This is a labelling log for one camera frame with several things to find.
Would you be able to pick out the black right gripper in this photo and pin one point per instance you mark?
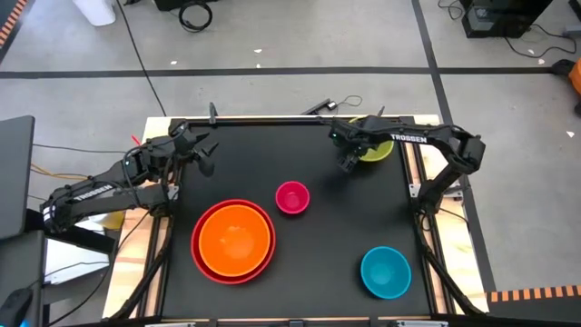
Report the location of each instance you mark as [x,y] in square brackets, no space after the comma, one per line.
[356,136]

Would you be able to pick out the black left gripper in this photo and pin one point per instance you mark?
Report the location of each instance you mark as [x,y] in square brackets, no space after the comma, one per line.
[181,144]

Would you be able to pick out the yellow-green bowl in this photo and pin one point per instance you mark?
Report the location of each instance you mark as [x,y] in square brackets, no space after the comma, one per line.
[380,153]

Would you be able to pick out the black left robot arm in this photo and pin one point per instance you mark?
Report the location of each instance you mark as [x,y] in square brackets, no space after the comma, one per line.
[97,193]

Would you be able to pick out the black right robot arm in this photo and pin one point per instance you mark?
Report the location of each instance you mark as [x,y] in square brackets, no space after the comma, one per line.
[447,145]

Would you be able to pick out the small black power adapter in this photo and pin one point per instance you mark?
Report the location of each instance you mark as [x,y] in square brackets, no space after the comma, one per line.
[331,105]

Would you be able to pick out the small pink bowl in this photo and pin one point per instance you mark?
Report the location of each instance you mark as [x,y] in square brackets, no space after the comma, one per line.
[292,197]

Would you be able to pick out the large orange bowl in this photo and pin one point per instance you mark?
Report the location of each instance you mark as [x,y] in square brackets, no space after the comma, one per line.
[234,240]

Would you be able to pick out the black table mat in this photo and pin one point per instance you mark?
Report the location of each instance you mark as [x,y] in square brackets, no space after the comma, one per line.
[313,263]

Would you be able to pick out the large red bowl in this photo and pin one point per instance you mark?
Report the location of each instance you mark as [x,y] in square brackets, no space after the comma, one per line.
[196,254]

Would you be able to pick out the teal bowl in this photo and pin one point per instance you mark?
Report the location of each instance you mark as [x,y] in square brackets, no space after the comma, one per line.
[386,272]

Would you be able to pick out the white cylindrical container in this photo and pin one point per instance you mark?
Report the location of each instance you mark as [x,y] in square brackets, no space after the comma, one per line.
[95,11]

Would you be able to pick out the dark computer monitor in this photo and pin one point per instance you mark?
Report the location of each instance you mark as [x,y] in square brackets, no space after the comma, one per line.
[16,177]

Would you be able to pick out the black equipment box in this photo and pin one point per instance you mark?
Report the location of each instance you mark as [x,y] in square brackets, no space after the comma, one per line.
[501,18]

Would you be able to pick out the orange round object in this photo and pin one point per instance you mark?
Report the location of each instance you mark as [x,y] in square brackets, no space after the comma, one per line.
[576,76]

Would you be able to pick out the black computer mouse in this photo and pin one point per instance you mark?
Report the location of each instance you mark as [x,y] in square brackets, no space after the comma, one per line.
[13,308]

